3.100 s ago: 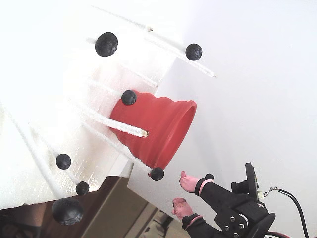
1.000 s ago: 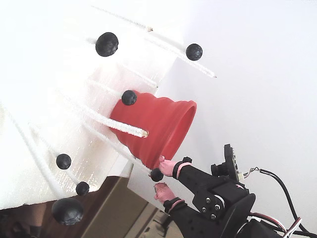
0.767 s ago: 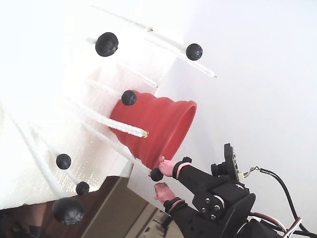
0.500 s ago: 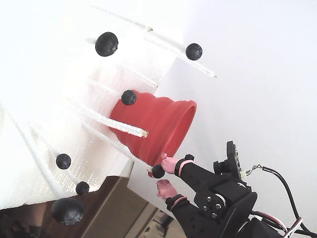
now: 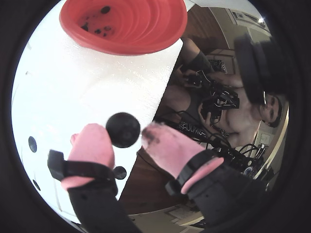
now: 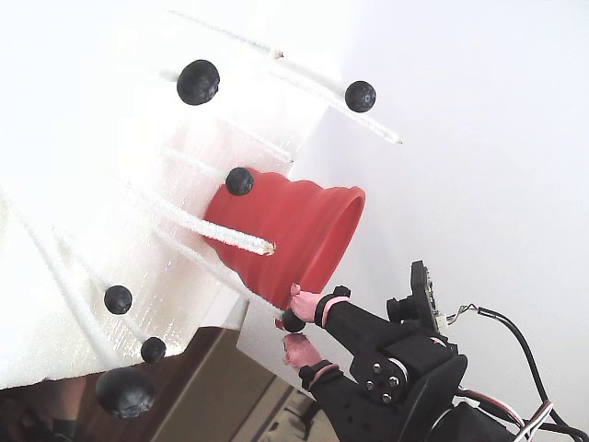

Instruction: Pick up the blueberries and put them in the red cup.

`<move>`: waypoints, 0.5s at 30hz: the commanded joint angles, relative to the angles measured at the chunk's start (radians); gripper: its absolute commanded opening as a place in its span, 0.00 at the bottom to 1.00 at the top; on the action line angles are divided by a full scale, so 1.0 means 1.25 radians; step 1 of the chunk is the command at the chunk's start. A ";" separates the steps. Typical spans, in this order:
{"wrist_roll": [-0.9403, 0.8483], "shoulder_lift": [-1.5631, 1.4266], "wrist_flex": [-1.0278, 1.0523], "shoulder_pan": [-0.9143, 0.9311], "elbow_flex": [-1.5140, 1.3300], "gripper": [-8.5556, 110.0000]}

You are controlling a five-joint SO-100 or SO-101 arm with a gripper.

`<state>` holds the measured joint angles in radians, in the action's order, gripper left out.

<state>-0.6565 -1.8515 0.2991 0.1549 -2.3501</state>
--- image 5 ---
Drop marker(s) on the white foam block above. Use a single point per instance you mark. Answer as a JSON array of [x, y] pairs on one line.
[[85, 85]]

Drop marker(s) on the pink-tipped gripper finger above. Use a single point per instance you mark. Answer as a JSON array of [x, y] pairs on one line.
[[92, 145]]

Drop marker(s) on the stained pink gripper finger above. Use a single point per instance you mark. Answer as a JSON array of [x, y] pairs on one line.
[[170, 150]]

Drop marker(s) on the red collapsible silicone cup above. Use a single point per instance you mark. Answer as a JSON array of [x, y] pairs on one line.
[[158, 29]]

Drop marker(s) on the shirtless seated person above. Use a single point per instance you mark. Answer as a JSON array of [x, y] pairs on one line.
[[233, 119]]

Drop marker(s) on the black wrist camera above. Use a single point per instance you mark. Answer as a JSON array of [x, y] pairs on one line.
[[257, 68]]

